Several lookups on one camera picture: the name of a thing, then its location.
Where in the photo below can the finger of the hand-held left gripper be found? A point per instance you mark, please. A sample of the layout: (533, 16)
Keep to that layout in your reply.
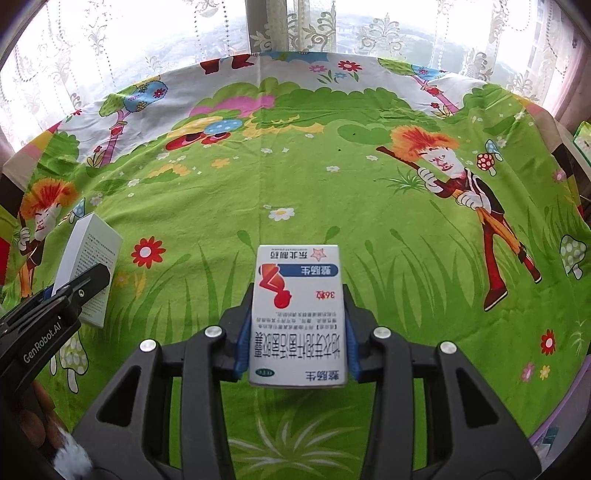
(92, 286)
(50, 291)

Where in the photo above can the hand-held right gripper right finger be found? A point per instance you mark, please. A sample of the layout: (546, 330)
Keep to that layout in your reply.
(352, 353)

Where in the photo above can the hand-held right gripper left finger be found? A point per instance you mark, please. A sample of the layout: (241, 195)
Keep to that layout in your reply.
(241, 348)

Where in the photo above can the tall white box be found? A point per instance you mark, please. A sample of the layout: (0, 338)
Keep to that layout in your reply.
(92, 244)

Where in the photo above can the white box red blue label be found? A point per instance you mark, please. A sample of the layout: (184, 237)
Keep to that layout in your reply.
(298, 323)

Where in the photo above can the person's left hand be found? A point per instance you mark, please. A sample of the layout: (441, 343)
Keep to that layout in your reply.
(41, 413)

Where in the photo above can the white frayed cloth strip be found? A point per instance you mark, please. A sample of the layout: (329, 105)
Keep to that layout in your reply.
(71, 457)

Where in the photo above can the green cartoon printed blanket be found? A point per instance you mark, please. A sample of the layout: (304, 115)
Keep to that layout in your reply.
(323, 184)

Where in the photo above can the white lace curtain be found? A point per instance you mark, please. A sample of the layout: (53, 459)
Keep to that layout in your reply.
(138, 46)

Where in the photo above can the green tissue pack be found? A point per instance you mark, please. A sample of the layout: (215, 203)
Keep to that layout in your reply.
(582, 141)

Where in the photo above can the brown curtain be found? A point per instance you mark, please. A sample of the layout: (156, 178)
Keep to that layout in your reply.
(577, 92)

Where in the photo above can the window frame post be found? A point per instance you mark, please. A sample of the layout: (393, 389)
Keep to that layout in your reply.
(265, 25)

